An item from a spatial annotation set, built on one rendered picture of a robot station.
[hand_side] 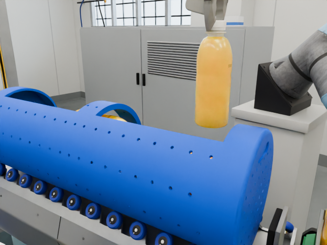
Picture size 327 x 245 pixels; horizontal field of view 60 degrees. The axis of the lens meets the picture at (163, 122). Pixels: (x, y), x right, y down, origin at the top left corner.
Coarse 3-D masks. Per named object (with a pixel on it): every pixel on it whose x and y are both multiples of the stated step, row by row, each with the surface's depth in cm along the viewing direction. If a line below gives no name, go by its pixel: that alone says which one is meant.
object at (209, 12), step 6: (186, 0) 54; (192, 0) 54; (198, 0) 53; (216, 0) 53; (186, 6) 55; (192, 6) 54; (198, 6) 53; (204, 6) 52; (210, 6) 52; (216, 6) 53; (198, 12) 54; (204, 12) 53; (210, 12) 52; (204, 18) 53; (210, 18) 53; (210, 24) 54
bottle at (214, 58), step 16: (208, 32) 55; (224, 32) 55; (208, 48) 55; (224, 48) 55; (208, 64) 55; (224, 64) 55; (208, 80) 56; (224, 80) 56; (208, 96) 57; (224, 96) 57; (208, 112) 58; (224, 112) 59
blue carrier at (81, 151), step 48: (0, 96) 93; (48, 96) 106; (0, 144) 85; (48, 144) 74; (96, 144) 66; (144, 144) 61; (192, 144) 57; (240, 144) 53; (96, 192) 68; (144, 192) 59; (192, 192) 53; (240, 192) 49; (192, 240) 58; (240, 240) 53
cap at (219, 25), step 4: (216, 20) 54; (220, 20) 54; (224, 20) 55; (216, 24) 54; (220, 24) 54; (224, 24) 55; (212, 28) 55; (216, 28) 54; (220, 28) 54; (224, 28) 55
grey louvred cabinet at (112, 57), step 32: (96, 32) 316; (128, 32) 280; (160, 32) 252; (192, 32) 229; (256, 32) 213; (96, 64) 330; (128, 64) 291; (160, 64) 260; (192, 64) 236; (256, 64) 224; (96, 96) 345; (128, 96) 303; (160, 96) 271; (192, 96) 244; (160, 128) 281; (192, 128) 253; (224, 128) 229
